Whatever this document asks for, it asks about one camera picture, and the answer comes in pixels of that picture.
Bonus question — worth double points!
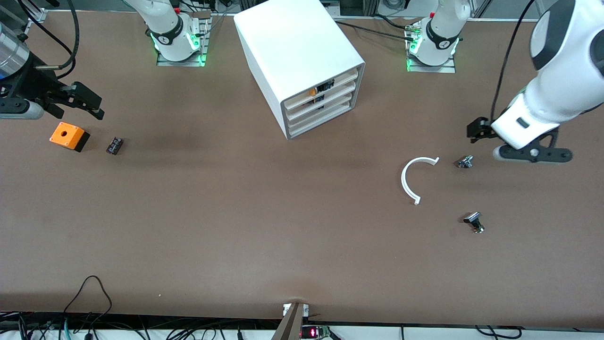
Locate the lower metal connector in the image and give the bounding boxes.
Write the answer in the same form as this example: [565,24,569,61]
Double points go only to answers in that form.
[463,212,485,234]

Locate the black looped cable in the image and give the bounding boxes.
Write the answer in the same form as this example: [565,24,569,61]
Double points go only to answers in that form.
[63,275,113,327]

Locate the white curved plastic arc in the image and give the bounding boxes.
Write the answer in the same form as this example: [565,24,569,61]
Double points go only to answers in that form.
[401,156,440,206]

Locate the brown camera mount post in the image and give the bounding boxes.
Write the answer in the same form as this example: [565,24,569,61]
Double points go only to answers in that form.
[271,302,305,340]

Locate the orange button box, black base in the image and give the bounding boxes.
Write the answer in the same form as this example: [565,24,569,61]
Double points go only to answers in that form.
[49,122,91,153]

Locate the device with red light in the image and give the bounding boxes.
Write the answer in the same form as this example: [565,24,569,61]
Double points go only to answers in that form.
[301,325,331,340]

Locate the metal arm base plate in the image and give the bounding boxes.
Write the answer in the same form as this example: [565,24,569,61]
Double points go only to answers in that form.
[406,19,456,74]
[157,9,211,67]

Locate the black cable under table edge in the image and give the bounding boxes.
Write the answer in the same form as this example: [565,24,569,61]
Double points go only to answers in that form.
[474,325,522,340]

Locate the black cable to arm base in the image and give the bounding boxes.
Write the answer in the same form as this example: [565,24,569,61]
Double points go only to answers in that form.
[332,20,416,42]

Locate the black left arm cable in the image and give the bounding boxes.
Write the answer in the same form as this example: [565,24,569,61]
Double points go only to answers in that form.
[491,0,538,122]

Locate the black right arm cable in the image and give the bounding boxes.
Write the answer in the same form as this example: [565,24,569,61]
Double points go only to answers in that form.
[19,0,80,81]

